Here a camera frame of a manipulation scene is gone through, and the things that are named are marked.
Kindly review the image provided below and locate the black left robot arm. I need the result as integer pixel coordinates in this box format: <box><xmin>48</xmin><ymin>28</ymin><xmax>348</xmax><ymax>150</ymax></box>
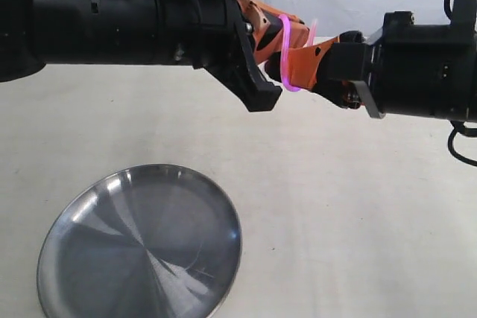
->
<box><xmin>1</xmin><ymin>0</ymin><xmax>312</xmax><ymax>112</ymax></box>

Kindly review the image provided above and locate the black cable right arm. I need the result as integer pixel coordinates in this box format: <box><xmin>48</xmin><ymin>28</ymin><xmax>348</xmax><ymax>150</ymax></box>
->
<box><xmin>443</xmin><ymin>0</ymin><xmax>477</xmax><ymax>166</ymax></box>

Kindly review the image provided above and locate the pink glow stick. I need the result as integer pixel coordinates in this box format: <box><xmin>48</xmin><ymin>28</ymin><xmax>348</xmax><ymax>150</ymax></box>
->
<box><xmin>279</xmin><ymin>14</ymin><xmax>322</xmax><ymax>92</ymax></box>

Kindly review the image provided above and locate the round steel plate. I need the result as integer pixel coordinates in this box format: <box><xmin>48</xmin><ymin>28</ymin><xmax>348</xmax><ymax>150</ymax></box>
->
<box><xmin>37</xmin><ymin>164</ymin><xmax>242</xmax><ymax>317</ymax></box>

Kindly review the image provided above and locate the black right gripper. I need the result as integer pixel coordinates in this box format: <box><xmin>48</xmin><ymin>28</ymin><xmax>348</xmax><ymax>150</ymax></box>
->
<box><xmin>285</xmin><ymin>12</ymin><xmax>476</xmax><ymax>122</ymax></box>

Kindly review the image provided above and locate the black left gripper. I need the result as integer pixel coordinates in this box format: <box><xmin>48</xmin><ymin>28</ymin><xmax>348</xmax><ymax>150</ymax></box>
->
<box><xmin>156</xmin><ymin>0</ymin><xmax>309</xmax><ymax>112</ymax></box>

